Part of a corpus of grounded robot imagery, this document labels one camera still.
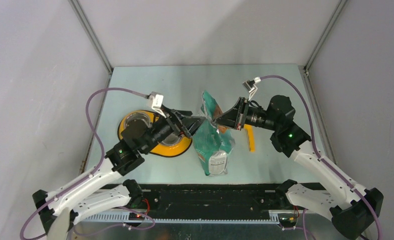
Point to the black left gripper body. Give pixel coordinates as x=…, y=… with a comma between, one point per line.
x=180, y=128

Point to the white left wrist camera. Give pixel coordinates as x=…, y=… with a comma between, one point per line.
x=155, y=102

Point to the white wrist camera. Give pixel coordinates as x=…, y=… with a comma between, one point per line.
x=155, y=102
x=251, y=86

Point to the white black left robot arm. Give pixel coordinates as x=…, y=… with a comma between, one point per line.
x=79, y=199

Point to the yellow double pet bowl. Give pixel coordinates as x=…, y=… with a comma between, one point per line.
x=136, y=122

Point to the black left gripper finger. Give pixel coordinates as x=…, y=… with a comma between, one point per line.
x=181, y=113
x=191, y=124

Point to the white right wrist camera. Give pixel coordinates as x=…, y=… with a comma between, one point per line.
x=251, y=86

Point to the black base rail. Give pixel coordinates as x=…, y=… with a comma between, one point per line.
x=212, y=201

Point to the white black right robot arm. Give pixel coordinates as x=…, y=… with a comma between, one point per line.
x=350, y=206

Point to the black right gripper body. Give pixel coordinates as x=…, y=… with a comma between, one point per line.
x=256, y=117

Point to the green white pet food bag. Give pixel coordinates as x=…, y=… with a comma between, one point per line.
x=213, y=143

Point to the aluminium frame rail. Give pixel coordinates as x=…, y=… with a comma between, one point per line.
x=127, y=217

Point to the yellow plastic scoop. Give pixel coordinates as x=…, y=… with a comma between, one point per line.
x=250, y=138

